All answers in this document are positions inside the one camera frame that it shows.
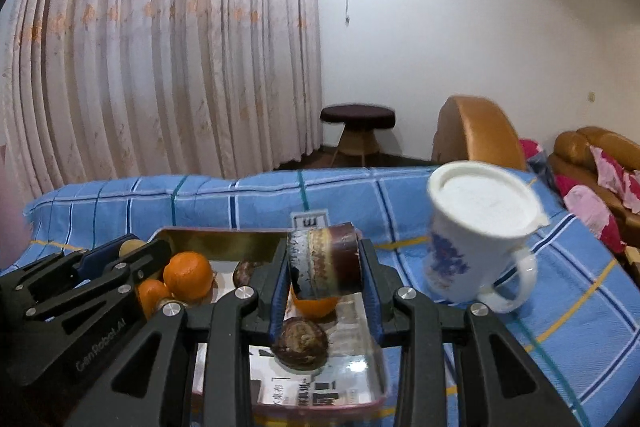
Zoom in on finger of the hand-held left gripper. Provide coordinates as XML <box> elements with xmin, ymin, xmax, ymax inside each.
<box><xmin>0</xmin><ymin>234</ymin><xmax>143</xmax><ymax>294</ymax></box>
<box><xmin>20</xmin><ymin>239</ymin><xmax>173</xmax><ymax>323</ymax></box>

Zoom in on medium orange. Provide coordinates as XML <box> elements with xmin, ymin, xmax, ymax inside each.
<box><xmin>290</xmin><ymin>284</ymin><xmax>341</xmax><ymax>320</ymax></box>

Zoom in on blue plaid blanket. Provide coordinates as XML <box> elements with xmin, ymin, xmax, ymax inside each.
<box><xmin>0</xmin><ymin>166</ymin><xmax>626</xmax><ymax>427</ymax></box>

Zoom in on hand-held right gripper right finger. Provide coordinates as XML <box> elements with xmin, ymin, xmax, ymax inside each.
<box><xmin>357</xmin><ymin>237</ymin><xmax>583</xmax><ymax>427</ymax></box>

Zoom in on large orange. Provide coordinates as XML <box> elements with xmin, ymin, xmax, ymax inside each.
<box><xmin>163</xmin><ymin>251</ymin><xmax>214</xmax><ymax>301</ymax></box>

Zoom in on round dark wicker stool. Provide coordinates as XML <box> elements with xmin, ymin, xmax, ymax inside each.
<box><xmin>320</xmin><ymin>104</ymin><xmax>397</xmax><ymax>168</ymax></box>

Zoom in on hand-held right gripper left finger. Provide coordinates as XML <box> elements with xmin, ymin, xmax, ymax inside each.
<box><xmin>65</xmin><ymin>239</ymin><xmax>293</xmax><ymax>427</ymax></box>

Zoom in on metal tin tray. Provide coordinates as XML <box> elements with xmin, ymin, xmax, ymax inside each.
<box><xmin>150</xmin><ymin>227</ymin><xmax>391</xmax><ymax>418</ymax></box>

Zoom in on pink floral cloth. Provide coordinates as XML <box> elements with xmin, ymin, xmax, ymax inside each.
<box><xmin>556</xmin><ymin>145</ymin><xmax>640</xmax><ymax>253</ymax></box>

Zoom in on cut purple fruit piece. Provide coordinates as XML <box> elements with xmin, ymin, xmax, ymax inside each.
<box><xmin>287</xmin><ymin>223</ymin><xmax>363</xmax><ymax>300</ymax></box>

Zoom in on newspaper sheet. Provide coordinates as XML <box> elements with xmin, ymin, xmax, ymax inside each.
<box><xmin>200</xmin><ymin>257</ymin><xmax>383</xmax><ymax>408</ymax></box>

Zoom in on brown leather sofa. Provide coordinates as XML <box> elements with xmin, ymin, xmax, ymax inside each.
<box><xmin>547</xmin><ymin>126</ymin><xmax>640</xmax><ymax>253</ymax></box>

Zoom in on white floral cup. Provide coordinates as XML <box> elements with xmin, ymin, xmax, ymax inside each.
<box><xmin>422</xmin><ymin>161</ymin><xmax>551</xmax><ymax>314</ymax></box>

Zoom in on white blanket tag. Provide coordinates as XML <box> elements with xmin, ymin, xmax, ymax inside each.
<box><xmin>291</xmin><ymin>209</ymin><xmax>331</xmax><ymax>233</ymax></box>

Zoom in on small orange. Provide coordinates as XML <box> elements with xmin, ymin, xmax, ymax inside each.
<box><xmin>136</xmin><ymin>279</ymin><xmax>173</xmax><ymax>320</ymax></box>

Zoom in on purple passion fruit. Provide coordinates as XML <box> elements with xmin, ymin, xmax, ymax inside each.
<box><xmin>234</xmin><ymin>260</ymin><xmax>271</xmax><ymax>288</ymax></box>

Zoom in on beige patterned curtain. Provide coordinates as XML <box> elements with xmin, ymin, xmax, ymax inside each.
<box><xmin>0</xmin><ymin>0</ymin><xmax>323</xmax><ymax>228</ymax></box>

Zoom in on brown passion fruit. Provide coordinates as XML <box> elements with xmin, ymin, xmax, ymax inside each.
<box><xmin>272</xmin><ymin>317</ymin><xmax>329</xmax><ymax>370</ymax></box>

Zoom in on red pink cloth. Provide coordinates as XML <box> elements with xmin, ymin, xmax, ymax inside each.
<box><xmin>519</xmin><ymin>138</ymin><xmax>556</xmax><ymax>190</ymax></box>

